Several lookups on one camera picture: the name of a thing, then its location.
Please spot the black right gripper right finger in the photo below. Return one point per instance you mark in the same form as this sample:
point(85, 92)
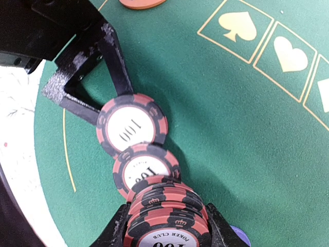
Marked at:
point(221, 232)

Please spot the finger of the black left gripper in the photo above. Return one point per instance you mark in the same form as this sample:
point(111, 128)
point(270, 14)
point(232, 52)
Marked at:
point(77, 60)

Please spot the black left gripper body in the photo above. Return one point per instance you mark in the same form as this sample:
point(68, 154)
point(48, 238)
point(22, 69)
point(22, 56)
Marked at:
point(32, 31)

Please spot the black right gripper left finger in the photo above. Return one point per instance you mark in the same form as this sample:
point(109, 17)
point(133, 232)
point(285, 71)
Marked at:
point(114, 232)

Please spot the purple small blind button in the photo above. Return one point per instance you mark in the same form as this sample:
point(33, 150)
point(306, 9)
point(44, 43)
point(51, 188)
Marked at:
point(241, 235)

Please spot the orange big blind button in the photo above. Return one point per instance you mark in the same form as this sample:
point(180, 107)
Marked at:
point(141, 4)

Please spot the red black 100 chip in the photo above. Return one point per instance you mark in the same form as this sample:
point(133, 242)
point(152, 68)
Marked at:
point(130, 119)

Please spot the round green poker mat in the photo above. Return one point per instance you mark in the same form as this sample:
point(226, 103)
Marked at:
point(242, 84)

